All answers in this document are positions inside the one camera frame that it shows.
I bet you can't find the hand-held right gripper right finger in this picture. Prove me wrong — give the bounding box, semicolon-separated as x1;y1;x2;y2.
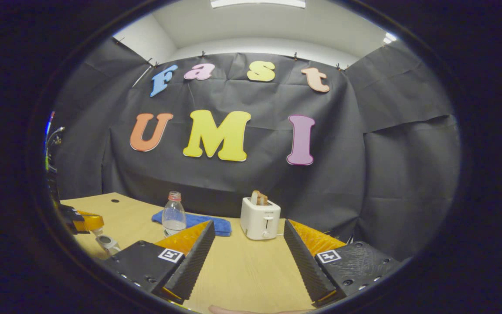
284;219;402;308

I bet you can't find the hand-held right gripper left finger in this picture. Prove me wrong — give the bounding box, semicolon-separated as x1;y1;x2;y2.
102;219;217;305

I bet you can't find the white teacup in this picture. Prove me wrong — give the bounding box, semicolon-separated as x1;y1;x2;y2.
98;239;122;256

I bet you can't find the clear water bottle red label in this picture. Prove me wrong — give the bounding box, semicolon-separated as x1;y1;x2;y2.
162;191;187;237

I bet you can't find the blue towel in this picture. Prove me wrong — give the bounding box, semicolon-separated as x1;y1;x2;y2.
152;211;232;237

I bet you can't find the white toaster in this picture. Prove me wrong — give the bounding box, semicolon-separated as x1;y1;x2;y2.
240;197;282;241

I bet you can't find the black backdrop cloth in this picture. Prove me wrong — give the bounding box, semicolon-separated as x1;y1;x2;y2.
46;37;461;262

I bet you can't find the ceiling light panel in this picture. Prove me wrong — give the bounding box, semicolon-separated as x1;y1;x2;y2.
210;0;306;9

